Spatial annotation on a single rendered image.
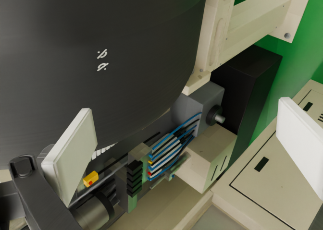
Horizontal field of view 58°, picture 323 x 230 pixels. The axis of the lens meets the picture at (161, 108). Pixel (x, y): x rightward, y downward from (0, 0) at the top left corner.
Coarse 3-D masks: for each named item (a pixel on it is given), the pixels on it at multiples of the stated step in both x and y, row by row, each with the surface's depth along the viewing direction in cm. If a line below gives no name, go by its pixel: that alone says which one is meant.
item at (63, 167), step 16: (80, 112) 20; (80, 128) 18; (64, 144) 16; (80, 144) 18; (96, 144) 21; (48, 160) 14; (64, 160) 15; (80, 160) 18; (48, 176) 14; (64, 176) 15; (80, 176) 17; (64, 192) 15
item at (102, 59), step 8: (96, 48) 29; (104, 48) 29; (112, 48) 30; (96, 56) 29; (104, 56) 30; (112, 56) 30; (96, 64) 30; (104, 64) 30; (112, 64) 31; (96, 72) 30; (104, 72) 31
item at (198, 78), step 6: (192, 72) 74; (198, 72) 75; (204, 72) 75; (210, 72) 75; (192, 78) 72; (198, 78) 72; (204, 78) 74; (186, 84) 70; (192, 84) 70; (198, 84) 72; (186, 90) 70; (192, 90) 72
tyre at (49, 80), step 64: (0, 0) 23; (64, 0) 25; (128, 0) 28; (192, 0) 37; (0, 64) 26; (64, 64) 28; (128, 64) 33; (192, 64) 48; (0, 128) 30; (64, 128) 33; (128, 128) 39
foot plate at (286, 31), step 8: (296, 0) 132; (304, 0) 130; (296, 8) 134; (304, 8) 131; (288, 16) 138; (296, 16) 135; (288, 24) 139; (296, 24) 137; (272, 32) 146; (280, 32) 144; (288, 32) 141; (288, 40) 143
